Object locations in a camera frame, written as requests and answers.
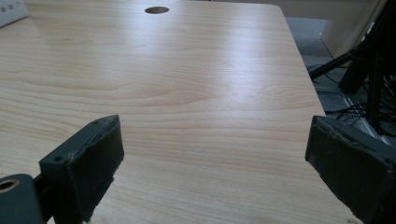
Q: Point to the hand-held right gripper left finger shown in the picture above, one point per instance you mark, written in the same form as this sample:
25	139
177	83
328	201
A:
84	161

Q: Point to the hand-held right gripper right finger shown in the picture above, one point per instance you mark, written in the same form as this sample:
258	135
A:
351	161

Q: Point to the black metal stand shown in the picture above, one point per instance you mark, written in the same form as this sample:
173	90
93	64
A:
370	62

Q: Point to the beige panel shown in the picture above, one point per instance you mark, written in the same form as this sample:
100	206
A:
351	28

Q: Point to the white perforated box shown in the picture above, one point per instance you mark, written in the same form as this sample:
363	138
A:
11	11

